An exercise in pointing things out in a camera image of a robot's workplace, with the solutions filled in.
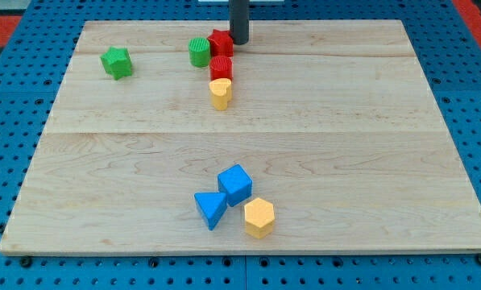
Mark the red star block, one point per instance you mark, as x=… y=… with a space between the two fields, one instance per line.
x=221 y=43

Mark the green star block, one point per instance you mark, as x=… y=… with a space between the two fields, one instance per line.
x=117 y=62

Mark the blue cube block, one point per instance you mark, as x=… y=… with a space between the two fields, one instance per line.
x=236 y=184

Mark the yellow heart block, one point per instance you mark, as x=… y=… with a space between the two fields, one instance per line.
x=220 y=93

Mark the blue triangle block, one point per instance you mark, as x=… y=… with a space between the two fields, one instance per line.
x=211 y=207

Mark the yellow hexagon block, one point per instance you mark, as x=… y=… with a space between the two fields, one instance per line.
x=260 y=217

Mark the light wooden board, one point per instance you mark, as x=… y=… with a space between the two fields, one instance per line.
x=333 y=120

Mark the red cylinder block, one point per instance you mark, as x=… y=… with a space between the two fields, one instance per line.
x=220 y=67

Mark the green cylinder block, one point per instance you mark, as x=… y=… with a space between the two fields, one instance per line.
x=199 y=52

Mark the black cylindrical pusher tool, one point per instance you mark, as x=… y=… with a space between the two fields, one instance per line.
x=239 y=21

